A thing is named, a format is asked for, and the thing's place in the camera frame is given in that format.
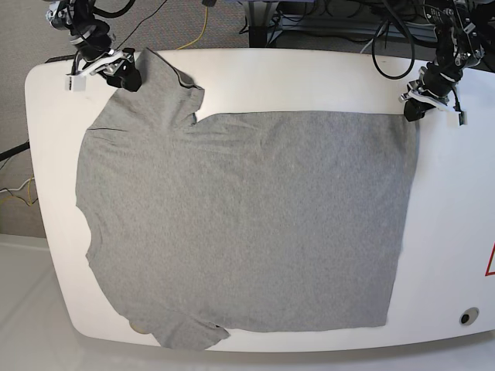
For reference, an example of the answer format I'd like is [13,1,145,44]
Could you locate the yellow cable on floor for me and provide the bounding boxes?
[176,6,209,51]

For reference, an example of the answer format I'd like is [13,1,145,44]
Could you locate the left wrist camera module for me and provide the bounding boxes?
[449,111,467,128]

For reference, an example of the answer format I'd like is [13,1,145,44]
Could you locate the left table cable grommet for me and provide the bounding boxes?
[129,322,149,335]

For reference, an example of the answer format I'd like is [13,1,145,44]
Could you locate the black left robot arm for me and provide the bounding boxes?
[401,1,484,125]

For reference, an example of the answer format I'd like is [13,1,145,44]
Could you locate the aluminium frame rail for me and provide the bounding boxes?
[279,18,437,43]

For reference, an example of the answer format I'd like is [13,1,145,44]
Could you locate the black table leg post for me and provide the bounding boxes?
[243,1,269,48]

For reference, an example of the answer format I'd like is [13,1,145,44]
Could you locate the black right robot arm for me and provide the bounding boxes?
[46,0,142,92]

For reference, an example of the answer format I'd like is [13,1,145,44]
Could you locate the white and yellow floor cables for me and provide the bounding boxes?
[0,176,38,208]

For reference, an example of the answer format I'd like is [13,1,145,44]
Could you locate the white cable near frame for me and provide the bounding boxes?
[359,19,389,55]

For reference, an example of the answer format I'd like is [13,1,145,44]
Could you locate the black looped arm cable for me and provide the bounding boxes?
[370,15,415,81]

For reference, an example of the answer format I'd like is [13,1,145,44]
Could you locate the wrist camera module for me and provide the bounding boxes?
[449,111,467,128]
[65,75,86,92]

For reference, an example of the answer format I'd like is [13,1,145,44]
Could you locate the right table cable grommet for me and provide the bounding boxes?
[459,307,480,326]

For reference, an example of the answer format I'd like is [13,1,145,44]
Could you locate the red triangle warning sticker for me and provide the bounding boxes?
[485,245,495,277]

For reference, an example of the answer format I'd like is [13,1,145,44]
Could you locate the grey T-shirt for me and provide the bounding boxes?
[76,50,419,350]

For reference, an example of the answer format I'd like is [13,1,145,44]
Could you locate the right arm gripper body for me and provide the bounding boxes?
[69,38,135,77]

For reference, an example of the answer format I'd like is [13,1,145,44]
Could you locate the table cable grommet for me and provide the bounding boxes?
[129,322,149,335]
[459,307,480,326]

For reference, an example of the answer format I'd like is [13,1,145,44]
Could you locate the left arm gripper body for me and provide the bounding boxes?
[401,63,463,113]

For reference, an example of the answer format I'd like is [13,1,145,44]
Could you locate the black bar behind table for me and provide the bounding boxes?
[45,54,75,63]

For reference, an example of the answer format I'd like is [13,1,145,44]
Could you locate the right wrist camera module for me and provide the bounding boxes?
[65,75,86,92]

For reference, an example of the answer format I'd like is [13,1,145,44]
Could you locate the black rod at left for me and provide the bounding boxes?
[0,141,30,162]

